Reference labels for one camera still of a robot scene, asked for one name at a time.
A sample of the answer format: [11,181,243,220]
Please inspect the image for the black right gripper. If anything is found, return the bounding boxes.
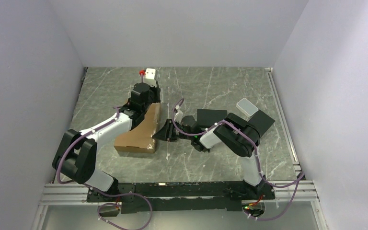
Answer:
[152,120,193,142]

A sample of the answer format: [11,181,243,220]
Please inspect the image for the brown cardboard express box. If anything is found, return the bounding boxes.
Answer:
[114,103,161,154]

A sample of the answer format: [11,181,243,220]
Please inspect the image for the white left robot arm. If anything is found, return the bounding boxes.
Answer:
[52,80,161,201]

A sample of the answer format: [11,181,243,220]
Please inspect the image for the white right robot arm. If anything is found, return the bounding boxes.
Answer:
[152,111,274,199]

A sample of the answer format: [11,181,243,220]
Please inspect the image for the small grey white box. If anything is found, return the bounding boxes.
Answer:
[236,98,259,117]

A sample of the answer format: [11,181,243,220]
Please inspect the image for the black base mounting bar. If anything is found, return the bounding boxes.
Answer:
[87,181,275,214]

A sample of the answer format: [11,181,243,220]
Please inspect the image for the black flat pad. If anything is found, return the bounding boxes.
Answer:
[197,109,275,137]

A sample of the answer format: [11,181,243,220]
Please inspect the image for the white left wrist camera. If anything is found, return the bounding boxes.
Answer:
[139,68,158,88]

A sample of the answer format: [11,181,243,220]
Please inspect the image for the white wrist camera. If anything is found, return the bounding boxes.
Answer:
[172,105,184,123]
[139,68,158,88]

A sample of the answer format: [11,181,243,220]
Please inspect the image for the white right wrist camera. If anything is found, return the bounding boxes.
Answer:
[172,105,184,123]

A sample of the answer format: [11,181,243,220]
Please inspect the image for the aluminium rail frame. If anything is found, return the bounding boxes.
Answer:
[40,67,326,230]

